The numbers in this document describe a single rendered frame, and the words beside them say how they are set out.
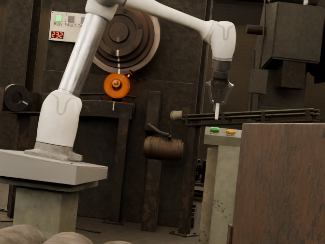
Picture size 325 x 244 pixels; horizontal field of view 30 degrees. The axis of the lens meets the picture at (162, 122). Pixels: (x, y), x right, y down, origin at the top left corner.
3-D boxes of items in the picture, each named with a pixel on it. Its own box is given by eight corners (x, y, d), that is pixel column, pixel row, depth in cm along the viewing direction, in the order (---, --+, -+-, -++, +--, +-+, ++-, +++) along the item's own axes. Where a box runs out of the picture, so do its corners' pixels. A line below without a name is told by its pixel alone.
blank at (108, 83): (119, 103, 364) (118, 103, 361) (99, 87, 365) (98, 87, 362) (135, 83, 363) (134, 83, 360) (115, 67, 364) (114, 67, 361)
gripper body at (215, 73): (230, 67, 278) (228, 86, 281) (212, 66, 278) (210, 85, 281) (230, 71, 270) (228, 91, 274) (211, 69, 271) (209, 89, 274)
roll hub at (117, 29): (144, 10, 355) (142, 57, 355) (97, 8, 357) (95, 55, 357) (143, 8, 349) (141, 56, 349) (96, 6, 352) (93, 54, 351)
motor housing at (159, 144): (138, 226, 353) (147, 135, 354) (175, 231, 351) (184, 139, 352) (135, 230, 340) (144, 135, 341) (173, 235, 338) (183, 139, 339)
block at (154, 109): (145, 130, 368) (149, 91, 368) (158, 131, 367) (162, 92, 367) (143, 130, 357) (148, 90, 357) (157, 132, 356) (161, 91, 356)
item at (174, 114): (176, 121, 356) (176, 111, 356) (188, 120, 350) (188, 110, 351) (169, 120, 351) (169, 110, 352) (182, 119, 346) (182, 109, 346)
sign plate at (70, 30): (49, 40, 379) (52, 11, 379) (90, 44, 376) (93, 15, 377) (48, 39, 376) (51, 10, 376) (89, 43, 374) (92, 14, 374)
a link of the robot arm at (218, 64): (212, 53, 277) (211, 66, 279) (212, 58, 269) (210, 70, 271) (232, 55, 276) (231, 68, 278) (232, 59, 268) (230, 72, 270)
